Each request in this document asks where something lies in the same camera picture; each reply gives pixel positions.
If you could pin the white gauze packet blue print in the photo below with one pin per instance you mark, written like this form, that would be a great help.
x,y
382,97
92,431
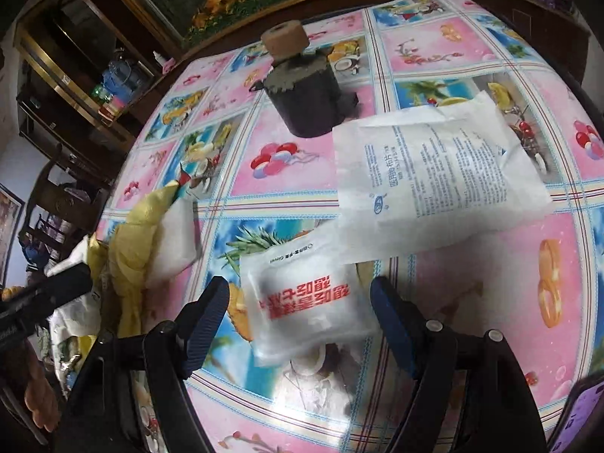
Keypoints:
x,y
439,184

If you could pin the yellow fluffy towel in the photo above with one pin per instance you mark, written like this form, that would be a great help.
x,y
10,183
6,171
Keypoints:
x,y
134,245

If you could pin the white packet with red print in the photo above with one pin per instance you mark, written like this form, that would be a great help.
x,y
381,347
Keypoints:
x,y
302,314

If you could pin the blue water bottle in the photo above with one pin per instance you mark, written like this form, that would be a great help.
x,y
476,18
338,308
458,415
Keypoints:
x,y
121,78

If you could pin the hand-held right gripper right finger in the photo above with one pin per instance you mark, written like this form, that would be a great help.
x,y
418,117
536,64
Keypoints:
x,y
391,328

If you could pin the dark cylinder with wooden knob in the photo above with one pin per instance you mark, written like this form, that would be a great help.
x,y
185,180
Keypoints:
x,y
306,104

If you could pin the purple flat object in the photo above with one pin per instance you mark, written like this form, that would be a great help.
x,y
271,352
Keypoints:
x,y
583,415

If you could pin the dark wooden cabinet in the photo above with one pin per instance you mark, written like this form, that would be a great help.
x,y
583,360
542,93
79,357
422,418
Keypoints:
x,y
71,56

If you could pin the dark wooden chair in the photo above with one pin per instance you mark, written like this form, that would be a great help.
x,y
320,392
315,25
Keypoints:
x,y
54,198

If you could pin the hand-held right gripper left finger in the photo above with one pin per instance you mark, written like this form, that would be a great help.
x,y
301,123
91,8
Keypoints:
x,y
207,323

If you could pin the framed wall picture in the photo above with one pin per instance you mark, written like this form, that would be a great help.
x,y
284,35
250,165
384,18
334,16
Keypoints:
x,y
8,231

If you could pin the small white bottle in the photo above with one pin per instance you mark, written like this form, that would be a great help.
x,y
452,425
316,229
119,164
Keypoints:
x,y
161,60

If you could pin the white soft packet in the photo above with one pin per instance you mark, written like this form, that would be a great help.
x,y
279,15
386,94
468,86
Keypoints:
x,y
174,240

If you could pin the person's left hand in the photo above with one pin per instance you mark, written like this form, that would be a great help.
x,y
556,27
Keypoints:
x,y
40,391

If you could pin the printed plastic tablecloth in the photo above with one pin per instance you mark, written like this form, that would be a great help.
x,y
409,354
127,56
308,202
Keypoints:
x,y
495,292

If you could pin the white plastic bag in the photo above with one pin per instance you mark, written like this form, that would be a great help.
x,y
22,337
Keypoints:
x,y
75,314

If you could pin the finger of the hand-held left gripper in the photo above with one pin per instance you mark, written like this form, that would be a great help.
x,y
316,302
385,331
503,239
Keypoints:
x,y
66,285

